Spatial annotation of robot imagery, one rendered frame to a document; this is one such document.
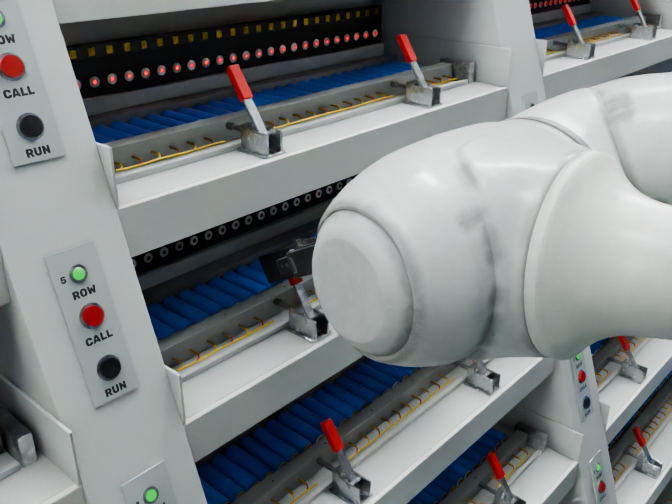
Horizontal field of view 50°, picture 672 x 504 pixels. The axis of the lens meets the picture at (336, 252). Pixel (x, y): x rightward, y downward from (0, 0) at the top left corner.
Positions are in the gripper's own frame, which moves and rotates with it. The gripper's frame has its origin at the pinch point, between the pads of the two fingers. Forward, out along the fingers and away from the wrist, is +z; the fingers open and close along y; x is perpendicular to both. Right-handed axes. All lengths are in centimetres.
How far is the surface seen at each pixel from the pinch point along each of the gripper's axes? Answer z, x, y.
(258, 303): 5.1, -3.0, -2.3
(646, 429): 16, -61, 82
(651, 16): 1, 15, 110
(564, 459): 8, -45, 42
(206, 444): 1.1, -11.8, -15.8
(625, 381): 9, -44, 68
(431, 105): -3.3, 10.4, 25.7
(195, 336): 5.1, -3.3, -10.6
